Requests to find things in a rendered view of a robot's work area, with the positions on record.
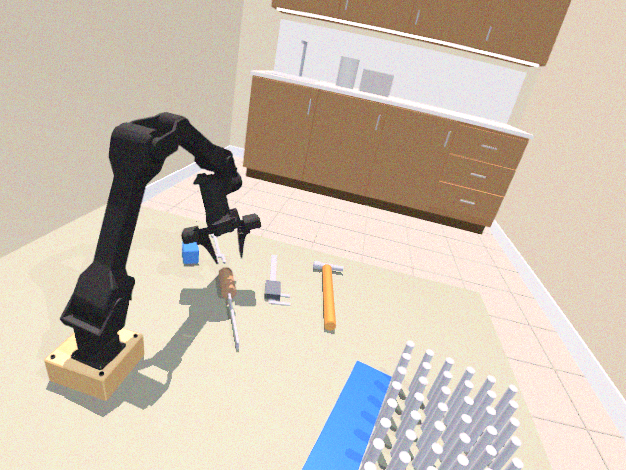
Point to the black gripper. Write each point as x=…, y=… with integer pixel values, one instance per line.
x=201, y=236

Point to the small blue block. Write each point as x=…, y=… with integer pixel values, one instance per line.
x=190, y=253

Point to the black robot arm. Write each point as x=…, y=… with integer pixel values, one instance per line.
x=98, y=307

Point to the white open-end wrench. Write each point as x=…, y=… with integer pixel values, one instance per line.
x=219, y=255

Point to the blue flat strip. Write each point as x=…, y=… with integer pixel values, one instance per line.
x=343, y=441

